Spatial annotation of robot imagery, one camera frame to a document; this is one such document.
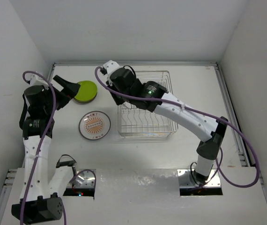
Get dark grey blue plate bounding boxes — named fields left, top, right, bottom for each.
left=74, top=94, right=97, bottom=104

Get metal base plate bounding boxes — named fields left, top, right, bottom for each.
left=69, top=169, right=96, bottom=188
left=177, top=169, right=221, bottom=188

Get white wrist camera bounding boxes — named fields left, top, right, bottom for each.
left=100, top=60, right=121, bottom=75
left=30, top=73, right=49, bottom=89

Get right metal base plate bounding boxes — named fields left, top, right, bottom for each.
left=177, top=169, right=221, bottom=188

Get metal wire dish rack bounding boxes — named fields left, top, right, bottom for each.
left=117, top=70, right=178, bottom=140

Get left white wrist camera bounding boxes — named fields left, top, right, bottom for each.
left=30, top=73, right=49, bottom=89

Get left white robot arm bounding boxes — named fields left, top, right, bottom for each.
left=11, top=71, right=80, bottom=225

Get green plate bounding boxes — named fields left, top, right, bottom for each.
left=74, top=81, right=97, bottom=103

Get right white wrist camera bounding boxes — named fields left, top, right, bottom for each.
left=100, top=60, right=121, bottom=75

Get aluminium table frame rail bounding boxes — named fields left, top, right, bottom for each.
left=0, top=62, right=267, bottom=225

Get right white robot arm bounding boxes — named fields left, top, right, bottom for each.
left=106, top=66, right=227, bottom=186

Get white plate orange flower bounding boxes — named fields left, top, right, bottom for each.
left=78, top=111, right=111, bottom=141

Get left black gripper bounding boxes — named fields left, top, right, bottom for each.
left=43, top=76, right=80, bottom=114

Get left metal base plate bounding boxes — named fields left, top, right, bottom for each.
left=69, top=169, right=96, bottom=188

